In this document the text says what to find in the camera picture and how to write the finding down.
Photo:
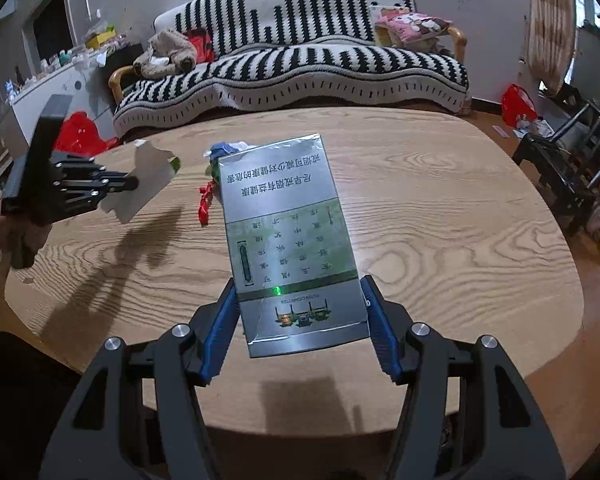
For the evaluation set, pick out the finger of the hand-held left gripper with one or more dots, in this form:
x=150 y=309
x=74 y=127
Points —
x=80 y=170
x=77 y=200

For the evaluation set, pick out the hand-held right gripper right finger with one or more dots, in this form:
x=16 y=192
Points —
x=380 y=332

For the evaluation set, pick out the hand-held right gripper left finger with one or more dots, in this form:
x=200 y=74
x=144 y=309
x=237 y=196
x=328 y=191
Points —
x=220 y=330

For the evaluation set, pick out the green silver wrapper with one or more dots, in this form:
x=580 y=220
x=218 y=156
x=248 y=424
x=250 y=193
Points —
x=150 y=170

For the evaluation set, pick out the silver green printed carton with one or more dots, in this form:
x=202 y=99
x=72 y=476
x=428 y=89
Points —
x=285 y=220

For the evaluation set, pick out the red plastic stool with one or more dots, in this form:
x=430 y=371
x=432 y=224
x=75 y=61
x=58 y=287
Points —
x=80 y=135

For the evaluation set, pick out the white cabinet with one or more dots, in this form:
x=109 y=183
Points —
x=35 y=90

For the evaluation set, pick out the group of small bottles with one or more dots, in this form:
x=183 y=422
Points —
x=50 y=65

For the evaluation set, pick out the red ribbon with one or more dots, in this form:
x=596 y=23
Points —
x=205 y=207

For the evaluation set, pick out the black side cabinet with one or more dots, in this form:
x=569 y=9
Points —
x=125 y=55

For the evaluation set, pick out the yellow green box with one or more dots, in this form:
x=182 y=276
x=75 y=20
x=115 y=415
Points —
x=101 y=39

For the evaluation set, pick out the blue white plastic wrapper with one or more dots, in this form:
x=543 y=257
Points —
x=221 y=149

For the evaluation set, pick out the brown plush toy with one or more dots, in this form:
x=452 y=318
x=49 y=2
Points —
x=167 y=47

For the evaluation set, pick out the red cushion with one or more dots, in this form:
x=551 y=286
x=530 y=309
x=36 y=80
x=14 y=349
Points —
x=202 y=42

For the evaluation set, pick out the black white striped sofa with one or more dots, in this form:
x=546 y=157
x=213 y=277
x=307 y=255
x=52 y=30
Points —
x=300 y=75

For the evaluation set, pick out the black metal chair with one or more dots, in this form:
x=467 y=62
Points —
x=565 y=170

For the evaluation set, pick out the white plastic packet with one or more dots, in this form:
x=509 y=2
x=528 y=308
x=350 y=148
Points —
x=535 y=127

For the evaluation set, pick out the red plastic bag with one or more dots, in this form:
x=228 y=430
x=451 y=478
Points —
x=517 y=105

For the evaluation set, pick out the pink cartoon pillow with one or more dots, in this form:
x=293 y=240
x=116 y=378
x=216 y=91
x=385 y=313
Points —
x=415 y=27

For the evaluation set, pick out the beige patterned curtain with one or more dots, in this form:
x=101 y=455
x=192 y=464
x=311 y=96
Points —
x=550 y=25

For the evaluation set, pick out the wooden frame sofa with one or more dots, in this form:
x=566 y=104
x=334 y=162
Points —
x=117 y=77

